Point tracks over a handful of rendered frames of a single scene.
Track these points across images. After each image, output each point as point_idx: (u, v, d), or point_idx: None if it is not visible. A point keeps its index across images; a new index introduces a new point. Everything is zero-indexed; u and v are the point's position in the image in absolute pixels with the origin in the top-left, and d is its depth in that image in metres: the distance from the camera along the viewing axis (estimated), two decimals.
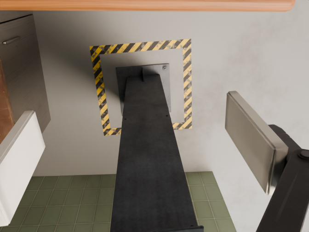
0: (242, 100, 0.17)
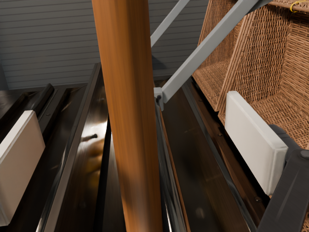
0: (242, 100, 0.17)
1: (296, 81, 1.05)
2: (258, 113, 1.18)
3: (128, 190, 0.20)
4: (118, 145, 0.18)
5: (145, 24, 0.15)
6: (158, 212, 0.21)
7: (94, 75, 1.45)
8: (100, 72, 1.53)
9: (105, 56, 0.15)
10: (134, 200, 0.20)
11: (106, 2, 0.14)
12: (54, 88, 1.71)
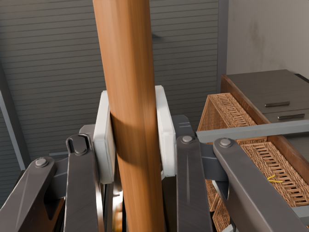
0: (160, 94, 0.19)
1: None
2: None
3: (130, 191, 0.20)
4: (120, 146, 0.18)
5: (147, 26, 0.15)
6: (160, 211, 0.21)
7: None
8: (115, 165, 1.84)
9: (107, 58, 0.15)
10: (136, 200, 0.20)
11: (108, 4, 0.14)
12: None
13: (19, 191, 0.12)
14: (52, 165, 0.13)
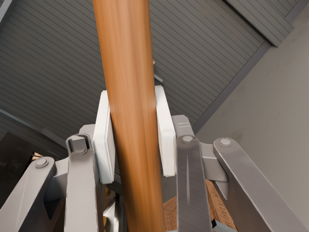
0: (160, 94, 0.19)
1: None
2: None
3: (129, 192, 0.20)
4: (120, 147, 0.18)
5: (146, 28, 0.15)
6: (160, 213, 0.21)
7: (102, 192, 1.82)
8: None
9: (107, 60, 0.15)
10: (136, 201, 0.20)
11: (108, 7, 0.14)
12: None
13: (19, 191, 0.12)
14: (52, 165, 0.13)
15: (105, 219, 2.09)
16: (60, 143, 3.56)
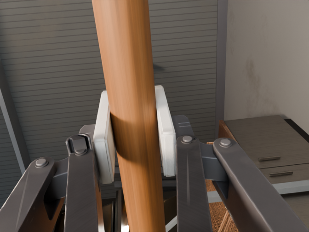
0: (160, 93, 0.19)
1: None
2: None
3: (130, 192, 0.20)
4: (121, 148, 0.18)
5: (146, 28, 0.15)
6: (161, 213, 0.21)
7: (118, 214, 1.92)
8: (122, 206, 2.00)
9: (107, 60, 0.15)
10: (137, 201, 0.20)
11: (107, 7, 0.14)
12: None
13: (19, 191, 0.12)
14: (52, 165, 0.13)
15: None
16: (117, 171, 3.85)
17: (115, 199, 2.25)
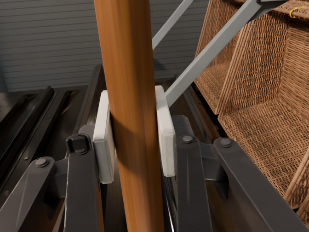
0: (160, 94, 0.19)
1: (295, 84, 1.06)
2: (257, 117, 1.19)
3: (129, 192, 0.20)
4: (120, 146, 0.18)
5: (147, 25, 0.15)
6: (160, 214, 0.21)
7: (94, 78, 1.45)
8: (100, 75, 1.53)
9: (107, 57, 0.15)
10: (135, 201, 0.20)
11: (108, 3, 0.14)
12: (54, 90, 1.72)
13: (19, 191, 0.12)
14: (52, 165, 0.13)
15: None
16: None
17: None
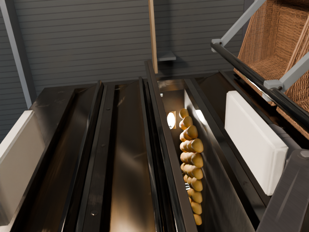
0: (242, 100, 0.17)
1: None
2: None
3: None
4: None
5: None
6: None
7: (150, 72, 1.53)
8: None
9: None
10: None
11: None
12: (103, 85, 1.80)
13: None
14: None
15: (185, 109, 1.78)
16: None
17: None
